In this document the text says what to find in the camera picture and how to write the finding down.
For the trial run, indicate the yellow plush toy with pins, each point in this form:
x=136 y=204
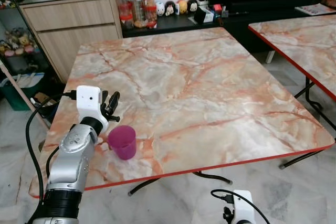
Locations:
x=182 y=7

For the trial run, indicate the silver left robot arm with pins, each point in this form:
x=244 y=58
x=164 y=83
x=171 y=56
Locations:
x=73 y=153

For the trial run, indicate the wooden drawer cabinet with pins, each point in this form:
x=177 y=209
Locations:
x=68 y=30

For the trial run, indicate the white plush toy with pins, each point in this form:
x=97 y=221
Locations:
x=160 y=9

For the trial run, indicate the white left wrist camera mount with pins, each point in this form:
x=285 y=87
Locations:
x=88 y=100

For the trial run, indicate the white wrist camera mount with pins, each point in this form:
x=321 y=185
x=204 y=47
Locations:
x=242 y=208
x=88 y=100

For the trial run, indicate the white and black box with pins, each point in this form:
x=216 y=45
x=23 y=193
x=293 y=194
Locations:
x=205 y=15

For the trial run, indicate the tall red lid snack jar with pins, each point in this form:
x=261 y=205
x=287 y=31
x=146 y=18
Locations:
x=138 y=6

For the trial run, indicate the dark round plush toy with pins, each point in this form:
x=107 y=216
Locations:
x=192 y=6

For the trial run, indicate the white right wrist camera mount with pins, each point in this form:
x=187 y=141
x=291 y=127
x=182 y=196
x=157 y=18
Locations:
x=242 y=208

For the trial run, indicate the black haired plush toy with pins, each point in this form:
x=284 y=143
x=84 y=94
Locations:
x=170 y=9

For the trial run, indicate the purple plastic cup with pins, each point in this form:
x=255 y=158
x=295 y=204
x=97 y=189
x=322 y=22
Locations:
x=123 y=142

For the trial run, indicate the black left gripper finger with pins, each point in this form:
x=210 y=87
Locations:
x=105 y=99
x=114 y=101

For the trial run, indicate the marble folding table red edge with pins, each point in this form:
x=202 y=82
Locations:
x=304 y=43
x=199 y=93

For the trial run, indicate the small red lid snack jar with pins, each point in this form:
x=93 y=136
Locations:
x=123 y=4

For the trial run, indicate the green storage bin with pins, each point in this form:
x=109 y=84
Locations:
x=21 y=93

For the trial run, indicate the printed magazine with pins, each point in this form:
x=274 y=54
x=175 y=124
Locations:
x=315 y=9

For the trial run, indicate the glass display shelf with toys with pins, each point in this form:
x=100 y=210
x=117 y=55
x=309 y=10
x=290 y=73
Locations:
x=18 y=43

